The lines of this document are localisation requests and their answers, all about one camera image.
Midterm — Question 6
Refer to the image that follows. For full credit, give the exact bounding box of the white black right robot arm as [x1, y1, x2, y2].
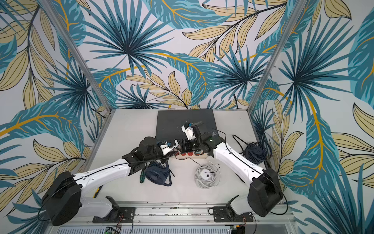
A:
[178, 135, 284, 217]

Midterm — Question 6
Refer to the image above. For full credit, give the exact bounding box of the dark grey network switch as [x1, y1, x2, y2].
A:
[155, 109, 217, 141]

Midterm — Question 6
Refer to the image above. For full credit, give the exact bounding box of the navy blue desk fan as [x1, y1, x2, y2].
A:
[144, 161, 172, 187]

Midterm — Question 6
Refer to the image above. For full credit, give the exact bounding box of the beige red power strip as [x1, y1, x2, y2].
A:
[176, 152, 208, 159]

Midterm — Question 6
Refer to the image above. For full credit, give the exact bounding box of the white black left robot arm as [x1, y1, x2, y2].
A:
[42, 136, 181, 226]

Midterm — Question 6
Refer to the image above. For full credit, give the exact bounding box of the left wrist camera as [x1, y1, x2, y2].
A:
[157, 140, 179, 156]

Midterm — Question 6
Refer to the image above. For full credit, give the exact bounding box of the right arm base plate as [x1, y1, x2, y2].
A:
[208, 206, 254, 223]

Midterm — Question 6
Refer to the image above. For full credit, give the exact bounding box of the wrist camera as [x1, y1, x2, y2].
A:
[181, 121, 204, 141]
[157, 140, 179, 156]

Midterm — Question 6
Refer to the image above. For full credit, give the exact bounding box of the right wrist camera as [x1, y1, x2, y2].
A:
[181, 121, 204, 141]

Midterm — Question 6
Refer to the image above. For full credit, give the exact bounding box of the green black screwdriver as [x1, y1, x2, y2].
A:
[139, 168, 146, 183]

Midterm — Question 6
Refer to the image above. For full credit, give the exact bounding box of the white round desk fan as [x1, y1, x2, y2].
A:
[194, 162, 221, 189]

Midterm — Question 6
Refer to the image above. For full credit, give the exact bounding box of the black power strip cord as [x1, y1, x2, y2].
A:
[216, 128, 249, 153]

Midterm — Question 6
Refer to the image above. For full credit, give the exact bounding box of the aluminium frame rail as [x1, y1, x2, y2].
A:
[46, 202, 300, 234]

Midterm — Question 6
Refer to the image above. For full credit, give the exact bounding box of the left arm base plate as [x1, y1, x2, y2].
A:
[93, 207, 136, 224]

